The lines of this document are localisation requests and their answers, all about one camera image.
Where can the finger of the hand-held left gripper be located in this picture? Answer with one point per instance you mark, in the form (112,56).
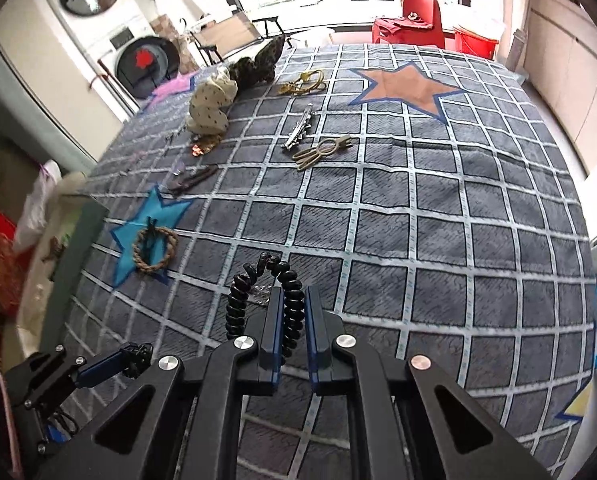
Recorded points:
(103,372)

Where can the red mop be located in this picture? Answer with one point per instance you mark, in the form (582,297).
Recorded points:
(116,85)

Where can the dark patterned scrunchie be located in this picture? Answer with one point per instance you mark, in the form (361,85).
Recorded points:
(258,65)

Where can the grey checked star blanket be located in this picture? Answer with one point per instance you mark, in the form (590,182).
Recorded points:
(378,235)

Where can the red plastic chair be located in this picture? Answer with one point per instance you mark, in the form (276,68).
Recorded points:
(423,5)

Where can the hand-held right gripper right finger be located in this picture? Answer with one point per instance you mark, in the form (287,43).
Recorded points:
(311,320)

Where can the shallow cardboard box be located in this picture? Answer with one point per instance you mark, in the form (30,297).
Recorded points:
(86,245)

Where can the brown cardboard carton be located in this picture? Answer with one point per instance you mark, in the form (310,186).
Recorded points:
(166,30)

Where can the red cloth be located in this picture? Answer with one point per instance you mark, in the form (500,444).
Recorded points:
(398,25)

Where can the brown hair clip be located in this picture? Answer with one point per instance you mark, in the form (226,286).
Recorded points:
(193,180)

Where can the white plastic bag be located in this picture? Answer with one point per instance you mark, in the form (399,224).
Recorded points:
(33,210)

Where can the silver hair clip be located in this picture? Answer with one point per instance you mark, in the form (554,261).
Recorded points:
(298,127)

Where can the beige folding chair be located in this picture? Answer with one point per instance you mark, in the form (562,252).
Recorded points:
(228,30)

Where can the red bucket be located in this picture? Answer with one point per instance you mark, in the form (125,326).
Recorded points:
(473,42)

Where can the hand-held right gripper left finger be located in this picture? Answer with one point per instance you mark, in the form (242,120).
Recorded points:
(278,320)

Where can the beige sofa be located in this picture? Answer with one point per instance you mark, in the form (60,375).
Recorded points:
(71,182)

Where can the white cabinet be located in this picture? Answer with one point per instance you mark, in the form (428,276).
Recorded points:
(568,70)

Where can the white refrigerator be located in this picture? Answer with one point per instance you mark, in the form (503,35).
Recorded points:
(43,90)

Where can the cream polka-dot scrunchie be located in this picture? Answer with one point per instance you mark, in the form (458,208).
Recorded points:
(211,100)

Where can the gold comb hair pin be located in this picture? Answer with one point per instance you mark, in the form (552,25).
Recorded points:
(323,149)

